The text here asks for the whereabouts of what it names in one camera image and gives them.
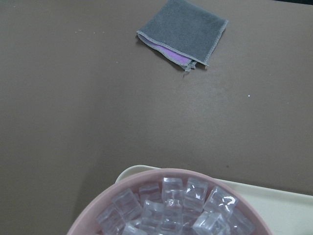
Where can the pile of clear ice cubes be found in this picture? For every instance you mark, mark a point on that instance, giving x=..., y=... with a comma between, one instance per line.
x=173, y=207

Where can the pink bowl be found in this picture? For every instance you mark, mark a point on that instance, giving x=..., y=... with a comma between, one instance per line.
x=139, y=175

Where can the grey folded cloth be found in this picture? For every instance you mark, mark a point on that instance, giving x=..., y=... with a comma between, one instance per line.
x=184, y=33

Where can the cream rectangular tray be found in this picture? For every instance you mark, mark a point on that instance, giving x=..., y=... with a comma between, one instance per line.
x=279, y=212

